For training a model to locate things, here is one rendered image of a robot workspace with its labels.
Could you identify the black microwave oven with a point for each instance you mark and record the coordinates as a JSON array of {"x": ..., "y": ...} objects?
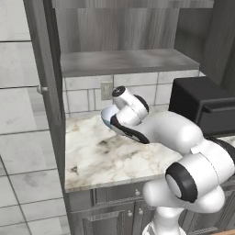
[{"x": 189, "y": 98}]

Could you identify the small silver drawer knob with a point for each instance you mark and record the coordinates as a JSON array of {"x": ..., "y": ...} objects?
[{"x": 137, "y": 192}]

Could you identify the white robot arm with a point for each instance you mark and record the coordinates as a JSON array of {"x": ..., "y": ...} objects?
[{"x": 171, "y": 131}]

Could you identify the pale blue white bowl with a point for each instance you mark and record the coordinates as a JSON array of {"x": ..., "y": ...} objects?
[{"x": 106, "y": 116}]

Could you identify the grey wood open wall cabinet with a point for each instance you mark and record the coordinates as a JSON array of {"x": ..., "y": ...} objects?
[{"x": 128, "y": 61}]

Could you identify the small silver cabinet knob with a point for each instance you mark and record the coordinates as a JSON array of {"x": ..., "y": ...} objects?
[
  {"x": 129, "y": 213},
  {"x": 140, "y": 211}
]

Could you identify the grey wood cabinet door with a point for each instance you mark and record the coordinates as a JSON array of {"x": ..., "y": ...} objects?
[
  {"x": 46, "y": 61},
  {"x": 221, "y": 39}
]

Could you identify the grey wall power outlet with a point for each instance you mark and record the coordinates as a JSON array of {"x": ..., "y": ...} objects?
[{"x": 106, "y": 91}]

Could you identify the grey drawer front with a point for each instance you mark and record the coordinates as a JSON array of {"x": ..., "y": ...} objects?
[{"x": 119, "y": 192}]

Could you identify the round silver door knob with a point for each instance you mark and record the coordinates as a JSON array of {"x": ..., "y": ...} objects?
[{"x": 42, "y": 89}]

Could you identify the grey base cabinet door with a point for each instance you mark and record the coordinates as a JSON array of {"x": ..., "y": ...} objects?
[
  {"x": 101, "y": 218},
  {"x": 214, "y": 220},
  {"x": 143, "y": 221}
]

